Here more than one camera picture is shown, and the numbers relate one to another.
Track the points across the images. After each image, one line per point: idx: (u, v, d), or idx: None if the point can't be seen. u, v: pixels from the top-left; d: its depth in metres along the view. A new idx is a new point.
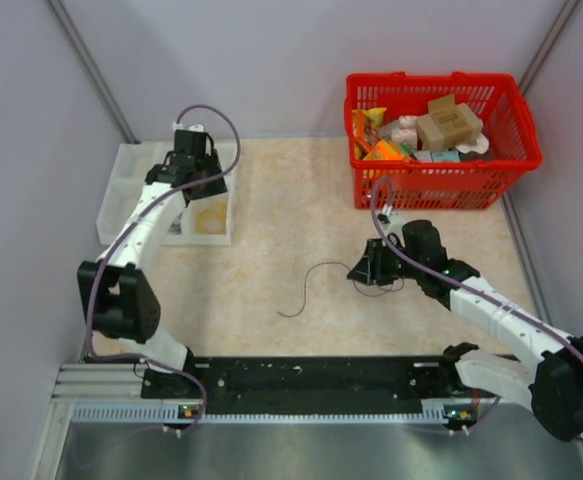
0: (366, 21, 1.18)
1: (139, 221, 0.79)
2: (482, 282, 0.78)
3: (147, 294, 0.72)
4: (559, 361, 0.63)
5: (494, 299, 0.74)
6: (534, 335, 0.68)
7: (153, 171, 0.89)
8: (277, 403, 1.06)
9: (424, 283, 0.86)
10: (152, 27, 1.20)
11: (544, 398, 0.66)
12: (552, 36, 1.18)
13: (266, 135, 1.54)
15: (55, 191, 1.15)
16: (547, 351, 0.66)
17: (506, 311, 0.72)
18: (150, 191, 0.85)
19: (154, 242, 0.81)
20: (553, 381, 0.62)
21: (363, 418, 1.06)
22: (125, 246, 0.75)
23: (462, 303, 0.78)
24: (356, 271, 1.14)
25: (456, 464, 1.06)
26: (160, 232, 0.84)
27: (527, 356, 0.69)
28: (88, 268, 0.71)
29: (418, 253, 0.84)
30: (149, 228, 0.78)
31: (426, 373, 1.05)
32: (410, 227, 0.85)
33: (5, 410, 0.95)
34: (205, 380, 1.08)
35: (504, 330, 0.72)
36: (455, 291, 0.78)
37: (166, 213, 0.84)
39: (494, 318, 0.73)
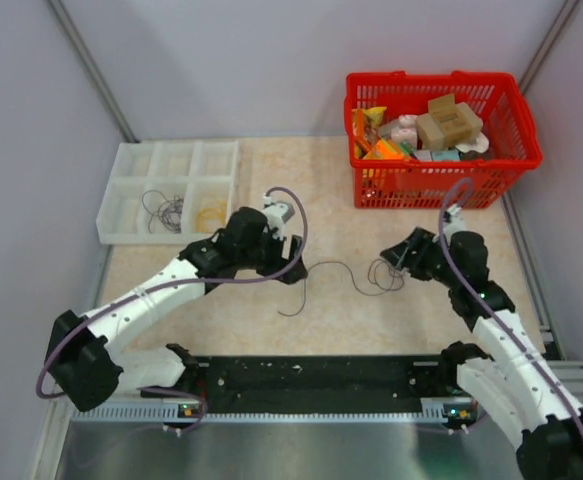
0: (366, 21, 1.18)
1: (141, 296, 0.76)
2: (514, 321, 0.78)
3: (104, 374, 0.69)
4: (559, 429, 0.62)
5: (520, 345, 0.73)
6: (546, 393, 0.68)
7: (190, 248, 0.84)
8: (277, 402, 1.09)
9: (454, 296, 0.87)
10: (152, 26, 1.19)
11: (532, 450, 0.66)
12: (552, 35, 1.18)
13: (265, 134, 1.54)
15: (55, 190, 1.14)
16: (552, 415, 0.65)
17: (528, 360, 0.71)
18: (174, 267, 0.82)
19: (145, 321, 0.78)
20: (547, 444, 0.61)
21: (363, 417, 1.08)
22: (113, 314, 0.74)
23: (487, 332, 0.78)
24: (390, 252, 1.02)
25: (457, 464, 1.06)
26: (164, 310, 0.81)
27: (530, 409, 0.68)
28: (67, 322, 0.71)
29: (461, 266, 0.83)
30: (145, 308, 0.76)
31: (425, 373, 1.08)
32: (461, 238, 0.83)
33: (5, 409, 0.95)
34: (205, 380, 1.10)
35: (518, 377, 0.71)
36: (484, 319, 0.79)
37: (177, 296, 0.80)
39: (511, 362, 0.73)
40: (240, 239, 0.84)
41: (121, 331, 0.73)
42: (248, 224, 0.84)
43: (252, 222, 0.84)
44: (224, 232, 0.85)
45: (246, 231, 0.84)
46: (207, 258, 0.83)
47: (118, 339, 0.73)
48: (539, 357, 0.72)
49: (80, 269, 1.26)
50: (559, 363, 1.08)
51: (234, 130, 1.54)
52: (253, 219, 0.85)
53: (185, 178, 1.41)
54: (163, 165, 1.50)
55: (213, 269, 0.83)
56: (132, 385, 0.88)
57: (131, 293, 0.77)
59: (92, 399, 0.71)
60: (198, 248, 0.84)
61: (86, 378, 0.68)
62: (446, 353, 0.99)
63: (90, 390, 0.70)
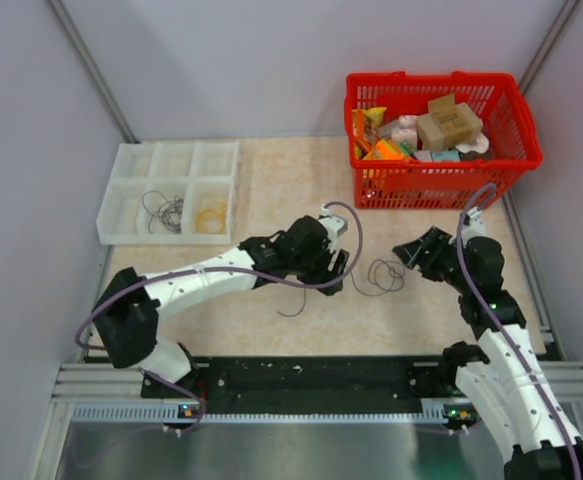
0: (366, 22, 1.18)
1: (199, 274, 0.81)
2: (524, 339, 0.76)
3: (147, 338, 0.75)
4: (552, 456, 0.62)
5: (526, 365, 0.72)
6: (544, 417, 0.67)
7: (251, 242, 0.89)
8: (277, 402, 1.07)
9: (464, 303, 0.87)
10: (153, 27, 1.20)
11: (518, 467, 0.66)
12: (551, 35, 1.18)
13: (266, 135, 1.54)
15: (55, 191, 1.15)
16: (546, 442, 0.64)
17: (531, 381, 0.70)
18: (233, 255, 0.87)
19: (196, 299, 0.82)
20: (537, 470, 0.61)
21: (363, 418, 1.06)
22: (170, 282, 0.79)
23: (492, 346, 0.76)
24: (401, 249, 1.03)
25: (454, 463, 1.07)
26: (211, 294, 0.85)
27: (524, 432, 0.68)
28: (126, 277, 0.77)
29: (475, 273, 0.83)
30: (201, 287, 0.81)
31: (425, 373, 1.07)
32: (478, 244, 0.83)
33: (5, 410, 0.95)
34: (205, 381, 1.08)
35: (518, 397, 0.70)
36: (492, 332, 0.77)
37: (228, 282, 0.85)
39: (513, 380, 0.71)
40: (299, 245, 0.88)
41: (174, 299, 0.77)
42: (310, 234, 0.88)
43: (312, 234, 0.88)
44: (285, 236, 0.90)
45: (306, 240, 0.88)
46: (264, 253, 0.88)
47: (169, 306, 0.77)
48: (543, 379, 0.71)
49: (80, 270, 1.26)
50: (559, 363, 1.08)
51: (234, 131, 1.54)
52: (315, 229, 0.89)
53: (185, 178, 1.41)
54: (163, 166, 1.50)
55: (268, 266, 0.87)
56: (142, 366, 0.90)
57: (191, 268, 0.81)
59: (127, 358, 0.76)
60: (257, 243, 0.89)
61: (132, 337, 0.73)
62: (448, 350, 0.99)
63: (128, 350, 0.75)
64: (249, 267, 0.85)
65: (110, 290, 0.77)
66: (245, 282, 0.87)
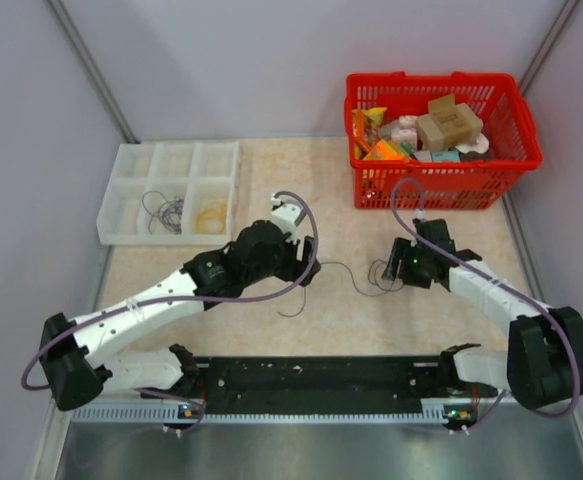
0: (366, 22, 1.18)
1: (132, 310, 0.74)
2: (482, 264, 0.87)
3: (84, 383, 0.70)
4: (532, 324, 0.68)
5: (486, 273, 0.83)
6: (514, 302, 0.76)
7: (197, 260, 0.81)
8: (277, 402, 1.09)
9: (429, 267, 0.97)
10: (154, 28, 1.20)
11: (513, 358, 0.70)
12: (552, 35, 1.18)
13: (266, 135, 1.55)
15: (54, 191, 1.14)
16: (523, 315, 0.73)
17: (493, 283, 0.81)
18: (173, 280, 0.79)
19: (135, 333, 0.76)
20: (522, 338, 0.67)
21: (363, 418, 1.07)
22: (101, 325, 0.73)
23: (458, 278, 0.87)
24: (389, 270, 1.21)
25: (455, 464, 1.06)
26: (154, 325, 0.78)
27: (506, 322, 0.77)
28: (56, 325, 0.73)
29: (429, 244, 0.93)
30: (135, 323, 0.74)
31: (425, 374, 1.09)
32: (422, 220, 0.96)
33: (6, 410, 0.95)
34: (205, 380, 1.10)
35: (491, 300, 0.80)
36: (454, 269, 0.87)
37: (168, 313, 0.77)
39: (481, 290, 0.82)
40: (248, 259, 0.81)
41: (104, 343, 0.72)
42: (256, 245, 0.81)
43: (260, 243, 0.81)
44: (234, 247, 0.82)
45: (255, 250, 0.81)
46: (210, 274, 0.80)
47: (101, 351, 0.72)
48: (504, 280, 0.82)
49: (80, 270, 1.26)
50: None
51: (235, 131, 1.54)
52: (263, 239, 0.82)
53: (186, 178, 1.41)
54: (163, 166, 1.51)
55: (212, 288, 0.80)
56: (122, 383, 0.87)
57: (122, 304, 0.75)
59: (75, 403, 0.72)
60: (202, 262, 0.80)
61: (66, 385, 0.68)
62: (453, 359, 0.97)
63: (72, 394, 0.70)
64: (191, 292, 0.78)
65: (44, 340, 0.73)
66: (189, 307, 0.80)
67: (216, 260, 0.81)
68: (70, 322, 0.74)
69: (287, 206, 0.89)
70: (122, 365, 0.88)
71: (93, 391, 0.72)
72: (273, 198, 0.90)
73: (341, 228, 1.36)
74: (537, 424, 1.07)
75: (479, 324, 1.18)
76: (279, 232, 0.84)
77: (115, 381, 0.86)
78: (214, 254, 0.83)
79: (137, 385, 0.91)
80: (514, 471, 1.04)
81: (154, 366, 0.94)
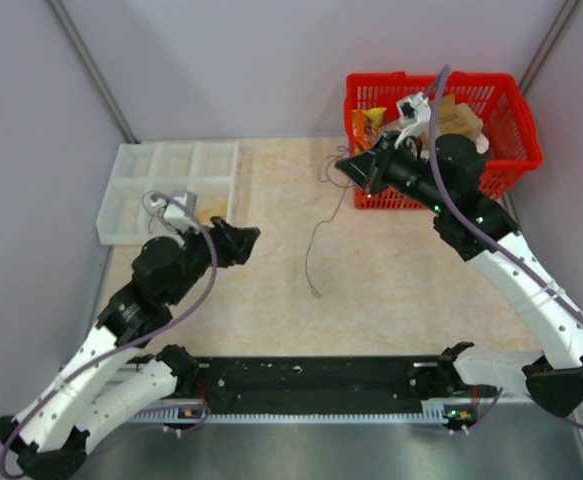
0: (366, 22, 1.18)
1: (62, 388, 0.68)
2: (520, 243, 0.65)
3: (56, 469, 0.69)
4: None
5: (540, 280, 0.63)
6: (573, 330, 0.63)
7: (109, 306, 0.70)
8: (277, 403, 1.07)
9: (444, 225, 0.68)
10: (153, 28, 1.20)
11: (554, 386, 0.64)
12: (552, 35, 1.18)
13: (266, 135, 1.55)
15: (55, 191, 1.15)
16: None
17: (552, 297, 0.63)
18: (92, 339, 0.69)
19: (83, 402, 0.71)
20: None
21: (363, 418, 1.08)
22: (42, 414, 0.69)
23: (495, 267, 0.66)
24: (348, 165, 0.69)
25: (455, 465, 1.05)
26: (99, 385, 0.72)
27: (550, 342, 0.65)
28: (2, 431, 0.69)
29: (451, 186, 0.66)
30: (72, 400, 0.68)
31: (425, 373, 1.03)
32: (450, 151, 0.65)
33: (6, 411, 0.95)
34: (205, 380, 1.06)
35: (541, 317, 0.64)
36: (490, 254, 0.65)
37: (105, 371, 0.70)
39: (532, 301, 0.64)
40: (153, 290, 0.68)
41: (51, 430, 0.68)
42: (153, 270, 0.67)
43: (157, 268, 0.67)
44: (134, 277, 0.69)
45: (154, 279, 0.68)
46: (126, 317, 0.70)
47: (54, 436, 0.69)
48: (559, 287, 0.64)
49: (80, 270, 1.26)
50: None
51: (234, 131, 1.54)
52: (160, 264, 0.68)
53: (186, 178, 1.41)
54: (163, 166, 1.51)
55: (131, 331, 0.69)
56: (118, 421, 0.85)
57: (51, 387, 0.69)
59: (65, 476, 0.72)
60: (114, 307, 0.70)
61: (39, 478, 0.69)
62: (454, 365, 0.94)
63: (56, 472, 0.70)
64: (113, 345, 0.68)
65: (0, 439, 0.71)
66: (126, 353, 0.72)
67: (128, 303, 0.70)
68: (13, 420, 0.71)
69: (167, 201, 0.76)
70: (101, 413, 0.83)
71: (76, 462, 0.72)
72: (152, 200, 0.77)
73: (340, 228, 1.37)
74: (538, 424, 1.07)
75: (479, 324, 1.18)
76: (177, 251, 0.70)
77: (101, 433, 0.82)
78: (126, 290, 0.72)
79: (130, 414, 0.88)
80: (514, 471, 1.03)
81: (141, 391, 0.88)
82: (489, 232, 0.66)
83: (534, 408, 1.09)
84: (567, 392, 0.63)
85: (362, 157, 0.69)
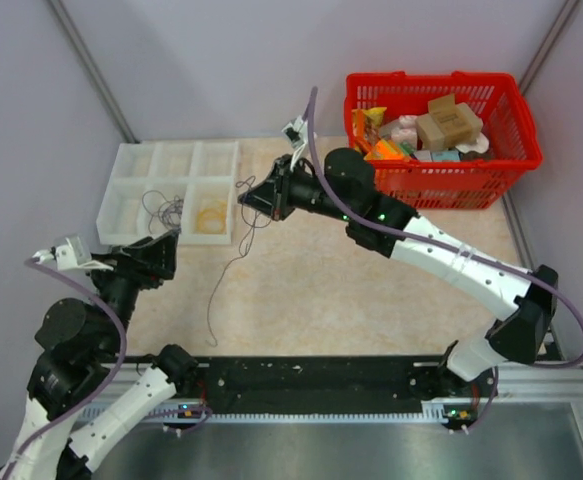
0: (366, 21, 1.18)
1: (18, 461, 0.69)
2: (425, 224, 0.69)
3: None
4: (531, 305, 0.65)
5: (452, 247, 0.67)
6: (499, 279, 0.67)
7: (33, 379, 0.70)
8: (277, 402, 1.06)
9: (355, 231, 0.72)
10: (153, 27, 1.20)
11: (509, 336, 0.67)
12: (552, 35, 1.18)
13: (266, 135, 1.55)
15: (55, 191, 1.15)
16: (518, 296, 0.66)
17: (467, 258, 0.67)
18: (31, 411, 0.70)
19: (49, 462, 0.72)
20: (529, 325, 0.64)
21: (363, 418, 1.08)
22: None
23: (410, 251, 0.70)
24: (255, 198, 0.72)
25: (455, 465, 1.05)
26: (57, 446, 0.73)
27: (487, 298, 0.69)
28: None
29: (348, 197, 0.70)
30: (30, 468, 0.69)
31: (425, 373, 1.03)
32: (341, 166, 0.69)
33: (6, 410, 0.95)
34: (205, 380, 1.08)
35: (467, 279, 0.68)
36: (402, 243, 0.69)
37: (57, 433, 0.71)
39: (454, 268, 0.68)
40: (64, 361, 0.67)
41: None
42: (57, 347, 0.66)
43: (60, 342, 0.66)
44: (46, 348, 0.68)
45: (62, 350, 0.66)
46: (49, 388, 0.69)
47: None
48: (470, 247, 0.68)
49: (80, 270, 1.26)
50: (558, 363, 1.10)
51: (235, 131, 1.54)
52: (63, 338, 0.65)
53: (186, 178, 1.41)
54: (163, 165, 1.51)
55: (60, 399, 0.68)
56: (119, 439, 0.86)
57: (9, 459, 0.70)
59: None
60: (37, 378, 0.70)
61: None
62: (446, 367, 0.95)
63: None
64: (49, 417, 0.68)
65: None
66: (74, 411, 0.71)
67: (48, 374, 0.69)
68: None
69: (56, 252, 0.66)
70: (99, 435, 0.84)
71: None
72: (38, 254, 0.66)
73: (340, 228, 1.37)
74: (538, 424, 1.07)
75: (479, 324, 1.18)
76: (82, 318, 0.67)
77: (100, 454, 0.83)
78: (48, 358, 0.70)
79: (132, 427, 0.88)
80: (514, 470, 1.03)
81: (140, 404, 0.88)
82: (394, 225, 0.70)
83: (534, 408, 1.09)
84: (521, 337, 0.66)
85: (264, 189, 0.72)
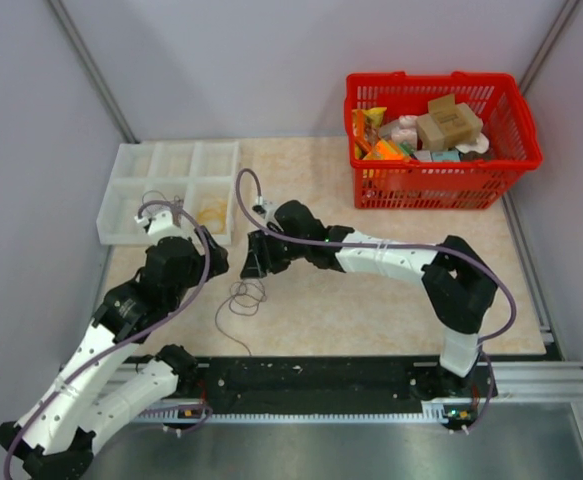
0: (366, 21, 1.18)
1: (63, 390, 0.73)
2: (358, 235, 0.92)
3: (66, 469, 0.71)
4: (437, 270, 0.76)
5: (371, 243, 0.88)
6: (409, 256, 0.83)
7: (105, 305, 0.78)
8: (277, 402, 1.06)
9: (313, 257, 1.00)
10: (153, 27, 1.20)
11: (442, 306, 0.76)
12: (552, 35, 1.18)
13: (265, 135, 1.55)
15: (55, 190, 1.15)
16: (424, 264, 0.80)
17: (383, 247, 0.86)
18: (90, 339, 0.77)
19: (84, 403, 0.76)
20: (438, 286, 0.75)
21: (363, 418, 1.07)
22: (44, 417, 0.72)
23: (349, 258, 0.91)
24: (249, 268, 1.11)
25: (455, 465, 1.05)
26: (97, 386, 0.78)
27: (411, 276, 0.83)
28: (5, 434, 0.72)
29: (298, 232, 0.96)
30: (75, 398, 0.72)
31: (425, 374, 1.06)
32: (284, 212, 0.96)
33: (6, 410, 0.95)
34: (205, 380, 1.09)
35: (389, 265, 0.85)
36: (339, 253, 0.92)
37: (103, 371, 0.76)
39: (376, 259, 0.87)
40: (163, 278, 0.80)
41: (55, 431, 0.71)
42: (167, 262, 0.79)
43: (170, 259, 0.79)
44: (144, 273, 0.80)
45: (166, 269, 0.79)
46: (122, 313, 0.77)
47: (59, 437, 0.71)
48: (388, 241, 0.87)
49: (80, 269, 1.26)
50: (558, 363, 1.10)
51: (234, 132, 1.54)
52: (173, 257, 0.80)
53: (186, 178, 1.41)
54: (163, 166, 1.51)
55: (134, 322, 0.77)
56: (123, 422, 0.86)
57: (52, 389, 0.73)
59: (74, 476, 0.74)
60: (111, 304, 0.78)
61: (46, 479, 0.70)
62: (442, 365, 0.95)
63: (63, 472, 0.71)
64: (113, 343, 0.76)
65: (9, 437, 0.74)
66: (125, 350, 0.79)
67: (129, 298, 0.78)
68: (14, 426, 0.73)
69: (156, 217, 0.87)
70: (105, 413, 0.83)
71: (83, 462, 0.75)
72: (138, 218, 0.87)
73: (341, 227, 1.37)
74: (537, 424, 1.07)
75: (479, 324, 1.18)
76: (188, 249, 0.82)
77: (107, 432, 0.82)
78: (126, 288, 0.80)
79: (134, 414, 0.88)
80: (514, 470, 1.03)
81: (145, 390, 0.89)
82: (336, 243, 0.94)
83: (534, 408, 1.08)
84: (444, 301, 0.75)
85: (250, 259, 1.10)
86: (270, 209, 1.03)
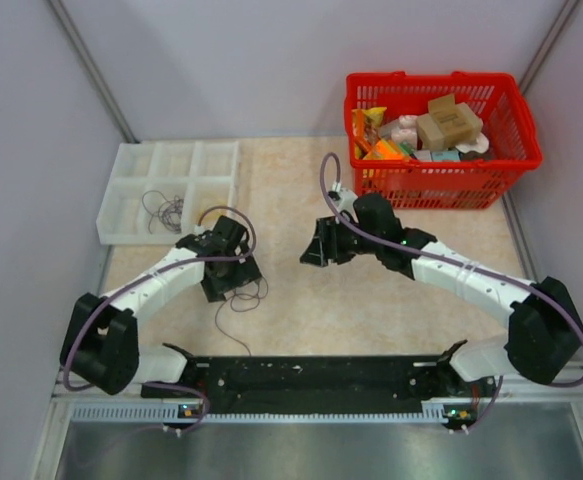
0: (366, 21, 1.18)
1: (156, 275, 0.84)
2: (440, 246, 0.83)
3: (128, 356, 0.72)
4: (528, 309, 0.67)
5: (456, 261, 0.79)
6: (499, 288, 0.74)
7: (186, 237, 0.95)
8: (277, 402, 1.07)
9: (383, 256, 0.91)
10: (154, 27, 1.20)
11: (518, 348, 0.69)
12: (552, 35, 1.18)
13: (265, 135, 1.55)
15: (54, 190, 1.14)
16: (515, 302, 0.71)
17: (470, 270, 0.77)
18: (175, 253, 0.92)
19: (158, 298, 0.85)
20: (525, 329, 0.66)
21: (363, 418, 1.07)
22: (132, 292, 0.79)
23: (424, 269, 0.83)
24: (306, 256, 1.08)
25: (454, 465, 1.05)
26: (168, 294, 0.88)
27: (495, 308, 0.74)
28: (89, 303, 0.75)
29: (375, 227, 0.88)
30: (163, 282, 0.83)
31: (425, 373, 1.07)
32: (364, 203, 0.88)
33: (6, 411, 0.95)
34: (205, 380, 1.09)
35: (472, 289, 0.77)
36: (416, 260, 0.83)
37: (179, 279, 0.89)
39: (458, 279, 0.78)
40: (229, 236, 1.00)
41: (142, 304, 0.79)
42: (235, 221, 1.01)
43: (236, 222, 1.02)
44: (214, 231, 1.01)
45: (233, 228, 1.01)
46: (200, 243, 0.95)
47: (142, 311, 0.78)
48: (475, 262, 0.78)
49: (80, 270, 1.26)
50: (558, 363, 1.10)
51: (234, 131, 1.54)
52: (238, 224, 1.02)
53: (186, 178, 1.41)
54: (163, 166, 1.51)
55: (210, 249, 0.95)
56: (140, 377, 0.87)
57: (143, 274, 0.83)
59: (117, 380, 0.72)
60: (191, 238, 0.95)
61: (120, 349, 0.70)
62: (451, 365, 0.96)
63: (121, 364, 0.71)
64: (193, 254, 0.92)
65: (73, 327, 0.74)
66: (192, 275, 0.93)
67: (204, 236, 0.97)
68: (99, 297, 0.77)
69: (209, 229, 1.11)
70: None
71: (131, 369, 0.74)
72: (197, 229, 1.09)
73: None
74: (538, 424, 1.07)
75: (479, 324, 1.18)
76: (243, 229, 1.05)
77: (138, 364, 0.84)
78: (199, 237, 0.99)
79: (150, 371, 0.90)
80: (513, 470, 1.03)
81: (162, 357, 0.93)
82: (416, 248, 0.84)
83: (534, 408, 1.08)
84: (524, 344, 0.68)
85: (314, 246, 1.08)
86: (346, 197, 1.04)
